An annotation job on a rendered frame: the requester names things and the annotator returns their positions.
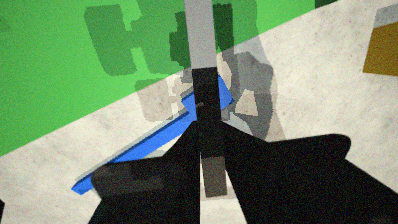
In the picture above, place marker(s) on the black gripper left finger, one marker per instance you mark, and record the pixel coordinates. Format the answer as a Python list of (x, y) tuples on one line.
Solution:
[(177, 170)]

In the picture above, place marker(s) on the yellow block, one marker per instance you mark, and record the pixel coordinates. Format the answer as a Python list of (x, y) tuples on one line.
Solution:
[(382, 56)]

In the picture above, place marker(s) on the green putting mat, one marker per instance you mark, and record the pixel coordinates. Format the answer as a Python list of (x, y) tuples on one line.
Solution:
[(61, 60)]

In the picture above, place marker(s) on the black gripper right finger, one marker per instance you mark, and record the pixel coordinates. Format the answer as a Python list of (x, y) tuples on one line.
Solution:
[(251, 164)]

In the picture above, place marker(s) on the red putter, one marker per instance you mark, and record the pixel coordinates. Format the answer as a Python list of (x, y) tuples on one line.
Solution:
[(202, 49)]

